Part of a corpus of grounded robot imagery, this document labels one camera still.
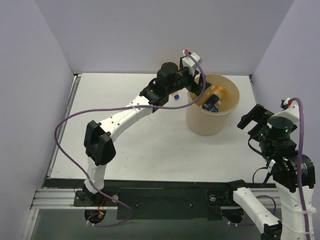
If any orange bottle with blue label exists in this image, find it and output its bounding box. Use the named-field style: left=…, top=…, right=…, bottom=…
left=203, top=85, right=228, bottom=106

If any blue label water bottle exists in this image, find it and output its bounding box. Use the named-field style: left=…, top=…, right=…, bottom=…
left=201, top=103, right=219, bottom=113

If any tan round bin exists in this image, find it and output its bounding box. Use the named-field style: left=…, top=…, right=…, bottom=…
left=186, top=74, right=240, bottom=136

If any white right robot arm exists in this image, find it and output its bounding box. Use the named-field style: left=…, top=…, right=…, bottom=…
left=228, top=102, right=316, bottom=240

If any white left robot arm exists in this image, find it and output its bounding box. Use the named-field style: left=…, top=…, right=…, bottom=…
left=82, top=52, right=204, bottom=198

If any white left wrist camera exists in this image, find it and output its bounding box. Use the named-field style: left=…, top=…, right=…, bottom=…
left=181, top=49, right=202, bottom=76

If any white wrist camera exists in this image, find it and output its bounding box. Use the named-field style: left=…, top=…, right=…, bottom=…
left=276, top=97, right=305, bottom=124
left=181, top=49, right=202, bottom=76

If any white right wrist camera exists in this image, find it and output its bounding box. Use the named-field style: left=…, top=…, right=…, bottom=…
left=276, top=97, right=305, bottom=124

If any black mounting rail plate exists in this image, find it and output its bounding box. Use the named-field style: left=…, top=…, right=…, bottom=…
left=44, top=179, right=260, bottom=221

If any aluminium frame rail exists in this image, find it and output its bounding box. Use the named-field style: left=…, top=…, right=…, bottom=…
left=30, top=188, right=75, bottom=210

